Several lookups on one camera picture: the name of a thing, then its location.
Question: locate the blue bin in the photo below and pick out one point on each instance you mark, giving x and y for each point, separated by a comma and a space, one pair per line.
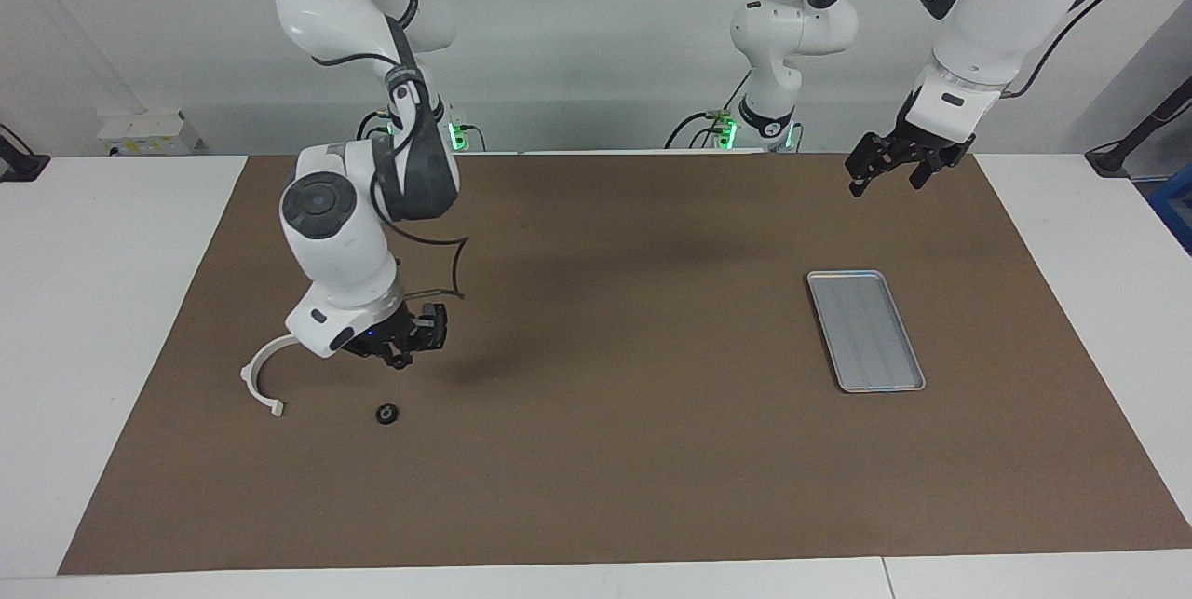
1175, 208

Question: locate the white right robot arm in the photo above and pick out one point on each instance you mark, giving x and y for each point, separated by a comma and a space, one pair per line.
340, 254

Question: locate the white box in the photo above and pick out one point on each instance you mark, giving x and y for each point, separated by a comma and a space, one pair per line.
140, 129

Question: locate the silver metal tray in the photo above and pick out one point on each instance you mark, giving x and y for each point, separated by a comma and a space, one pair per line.
866, 329

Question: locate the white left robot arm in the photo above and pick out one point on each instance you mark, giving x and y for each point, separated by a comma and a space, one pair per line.
996, 12

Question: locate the white curved plastic bracket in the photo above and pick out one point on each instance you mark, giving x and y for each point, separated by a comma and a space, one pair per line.
248, 375

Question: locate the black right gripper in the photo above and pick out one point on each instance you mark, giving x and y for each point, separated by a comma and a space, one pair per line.
391, 333

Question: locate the black angled stand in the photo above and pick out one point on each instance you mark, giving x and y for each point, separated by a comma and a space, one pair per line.
1108, 159

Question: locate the large black bearing gear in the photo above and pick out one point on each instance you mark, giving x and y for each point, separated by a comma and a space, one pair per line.
386, 414

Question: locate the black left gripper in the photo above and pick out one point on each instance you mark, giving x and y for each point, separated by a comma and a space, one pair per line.
922, 144

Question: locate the brown table mat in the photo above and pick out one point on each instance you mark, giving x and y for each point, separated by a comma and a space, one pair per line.
596, 450

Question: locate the black stand foot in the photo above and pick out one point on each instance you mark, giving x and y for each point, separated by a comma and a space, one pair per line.
23, 166

